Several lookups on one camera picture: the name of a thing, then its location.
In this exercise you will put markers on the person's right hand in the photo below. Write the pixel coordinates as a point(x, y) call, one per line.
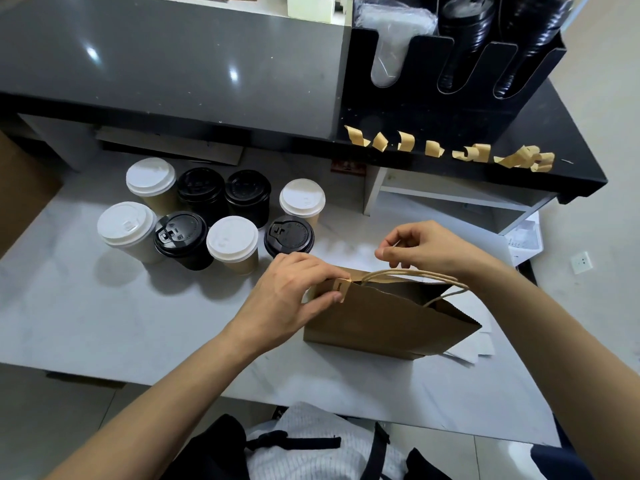
point(435, 250)

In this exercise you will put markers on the person's left hand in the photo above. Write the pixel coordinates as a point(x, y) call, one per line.
point(285, 310)

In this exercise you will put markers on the single tan tape strip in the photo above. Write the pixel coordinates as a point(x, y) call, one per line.
point(342, 288)

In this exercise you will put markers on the brown paper bag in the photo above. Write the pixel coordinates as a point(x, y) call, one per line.
point(25, 190)
point(390, 325)

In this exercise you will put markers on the stack of white paper sheets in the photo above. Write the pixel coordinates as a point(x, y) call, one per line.
point(475, 347)

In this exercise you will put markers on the group of lidded coffee cups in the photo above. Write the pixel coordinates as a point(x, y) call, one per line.
point(126, 225)

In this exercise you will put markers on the person's left forearm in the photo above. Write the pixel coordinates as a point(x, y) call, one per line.
point(150, 420)

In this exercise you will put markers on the person's right forearm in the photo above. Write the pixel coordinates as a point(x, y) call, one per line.
point(570, 365)

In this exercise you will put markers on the person's white shirt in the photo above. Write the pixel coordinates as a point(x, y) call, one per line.
point(310, 435)

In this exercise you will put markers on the white small appliance on floor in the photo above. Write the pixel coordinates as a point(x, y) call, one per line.
point(525, 240)

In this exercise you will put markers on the row of tan tape strips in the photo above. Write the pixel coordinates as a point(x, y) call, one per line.
point(406, 142)

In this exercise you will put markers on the black acrylic organizer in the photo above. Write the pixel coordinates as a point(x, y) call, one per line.
point(410, 115)

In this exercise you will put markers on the black body harness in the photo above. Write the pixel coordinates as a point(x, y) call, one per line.
point(205, 450)

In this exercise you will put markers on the plastic wrapped white pack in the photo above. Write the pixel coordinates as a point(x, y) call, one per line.
point(395, 35)

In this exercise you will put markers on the white box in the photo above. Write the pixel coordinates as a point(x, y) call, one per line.
point(310, 7)

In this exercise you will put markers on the white support panel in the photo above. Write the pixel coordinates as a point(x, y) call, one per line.
point(55, 143)

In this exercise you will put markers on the white wall socket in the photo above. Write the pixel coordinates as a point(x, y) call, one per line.
point(581, 263)

